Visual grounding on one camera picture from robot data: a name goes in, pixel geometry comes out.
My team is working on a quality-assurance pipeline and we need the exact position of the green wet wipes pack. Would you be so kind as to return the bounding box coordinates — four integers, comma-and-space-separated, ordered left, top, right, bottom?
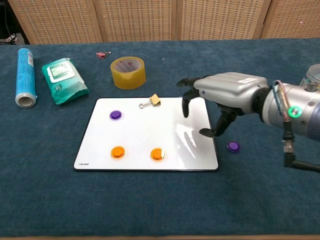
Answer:
41, 57, 90, 105

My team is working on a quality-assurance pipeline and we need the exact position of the woven rattan folding screen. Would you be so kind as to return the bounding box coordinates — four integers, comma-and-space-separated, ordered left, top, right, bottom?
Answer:
7, 0, 320, 45

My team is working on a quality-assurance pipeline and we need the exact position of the purple round magnet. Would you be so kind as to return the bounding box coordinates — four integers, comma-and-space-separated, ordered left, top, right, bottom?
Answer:
226, 141, 241, 153
109, 110, 124, 121

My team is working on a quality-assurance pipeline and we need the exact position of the pink binder clip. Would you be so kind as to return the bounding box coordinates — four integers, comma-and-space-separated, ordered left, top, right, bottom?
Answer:
95, 50, 112, 60

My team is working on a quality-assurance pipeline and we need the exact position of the clear jar of binder clips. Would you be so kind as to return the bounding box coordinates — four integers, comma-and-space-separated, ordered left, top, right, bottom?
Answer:
299, 63, 320, 92

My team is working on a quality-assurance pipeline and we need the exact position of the white magnetic whiteboard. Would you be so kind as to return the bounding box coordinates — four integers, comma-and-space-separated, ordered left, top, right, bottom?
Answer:
72, 96, 220, 172

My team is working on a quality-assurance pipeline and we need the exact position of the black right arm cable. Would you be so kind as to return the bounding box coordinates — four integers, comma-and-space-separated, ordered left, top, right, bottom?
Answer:
281, 121, 320, 173

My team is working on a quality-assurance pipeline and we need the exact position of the yellow packing tape roll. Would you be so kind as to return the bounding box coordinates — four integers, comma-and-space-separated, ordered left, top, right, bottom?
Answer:
110, 56, 147, 90

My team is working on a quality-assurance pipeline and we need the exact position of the orange round magnet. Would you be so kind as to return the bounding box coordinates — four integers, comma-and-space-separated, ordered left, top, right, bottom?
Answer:
110, 145, 126, 159
149, 147, 166, 161

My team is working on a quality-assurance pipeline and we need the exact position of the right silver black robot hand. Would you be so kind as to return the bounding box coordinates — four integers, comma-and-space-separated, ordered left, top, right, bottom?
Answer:
176, 72, 270, 138

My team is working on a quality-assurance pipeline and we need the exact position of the gold binder clip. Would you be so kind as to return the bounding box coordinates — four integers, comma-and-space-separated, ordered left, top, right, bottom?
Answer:
138, 93, 162, 110

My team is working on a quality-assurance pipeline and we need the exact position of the blue cling film roll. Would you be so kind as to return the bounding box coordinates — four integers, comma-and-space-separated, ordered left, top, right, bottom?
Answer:
14, 48, 38, 108

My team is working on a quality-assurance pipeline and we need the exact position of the dark blue table cloth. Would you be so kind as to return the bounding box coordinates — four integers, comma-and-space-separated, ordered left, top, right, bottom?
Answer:
0, 37, 320, 238

